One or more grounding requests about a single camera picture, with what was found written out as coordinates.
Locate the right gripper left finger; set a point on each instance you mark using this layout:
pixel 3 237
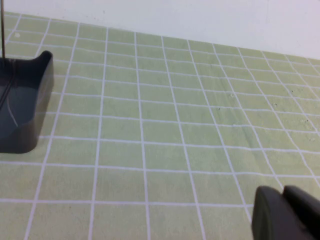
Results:
pixel 270 220

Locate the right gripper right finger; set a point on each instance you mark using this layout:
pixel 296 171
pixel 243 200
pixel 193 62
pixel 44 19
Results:
pixel 307 210

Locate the black rack drip tray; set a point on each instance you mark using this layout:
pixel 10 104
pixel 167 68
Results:
pixel 27 82

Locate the green grid cutting mat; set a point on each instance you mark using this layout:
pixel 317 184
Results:
pixel 160 125

